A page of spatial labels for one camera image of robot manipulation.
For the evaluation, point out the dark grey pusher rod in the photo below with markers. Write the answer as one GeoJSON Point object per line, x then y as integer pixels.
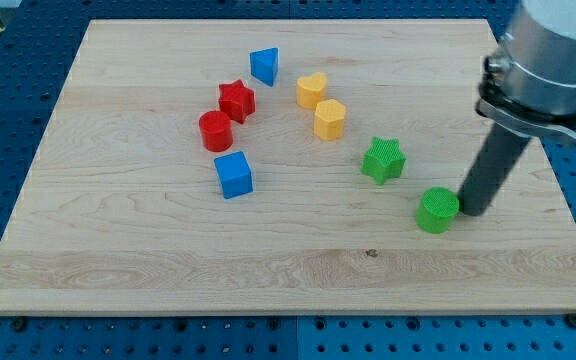
{"type": "Point", "coordinates": [495, 160]}

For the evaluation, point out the green cylinder block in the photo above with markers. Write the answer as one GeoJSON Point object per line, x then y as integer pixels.
{"type": "Point", "coordinates": [437, 209]}

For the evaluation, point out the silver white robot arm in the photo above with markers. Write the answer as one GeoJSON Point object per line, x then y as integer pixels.
{"type": "Point", "coordinates": [528, 90]}

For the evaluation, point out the yellow hexagon block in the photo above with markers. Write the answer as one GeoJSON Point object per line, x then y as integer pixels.
{"type": "Point", "coordinates": [329, 119]}

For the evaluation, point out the green star block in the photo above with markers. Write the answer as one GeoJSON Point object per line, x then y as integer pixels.
{"type": "Point", "coordinates": [383, 160]}

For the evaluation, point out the yellow heart block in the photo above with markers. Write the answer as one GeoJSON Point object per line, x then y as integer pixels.
{"type": "Point", "coordinates": [310, 90]}

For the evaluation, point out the blue triangle block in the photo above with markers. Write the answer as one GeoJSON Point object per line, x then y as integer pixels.
{"type": "Point", "coordinates": [264, 65]}

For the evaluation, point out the red star block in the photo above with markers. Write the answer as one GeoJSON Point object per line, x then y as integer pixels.
{"type": "Point", "coordinates": [237, 100]}

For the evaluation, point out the blue cube block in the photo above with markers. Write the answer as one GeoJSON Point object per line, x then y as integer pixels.
{"type": "Point", "coordinates": [234, 174]}

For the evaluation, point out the red cylinder block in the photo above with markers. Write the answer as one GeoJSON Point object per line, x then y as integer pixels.
{"type": "Point", "coordinates": [216, 132]}

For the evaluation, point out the light wooden board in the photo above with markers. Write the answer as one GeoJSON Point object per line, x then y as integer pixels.
{"type": "Point", "coordinates": [122, 212]}

